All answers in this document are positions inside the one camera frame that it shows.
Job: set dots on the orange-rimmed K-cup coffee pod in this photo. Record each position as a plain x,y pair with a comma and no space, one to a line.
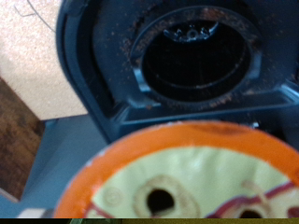
187,168

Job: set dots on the black Keurig coffee machine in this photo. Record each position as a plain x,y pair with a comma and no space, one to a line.
109,46

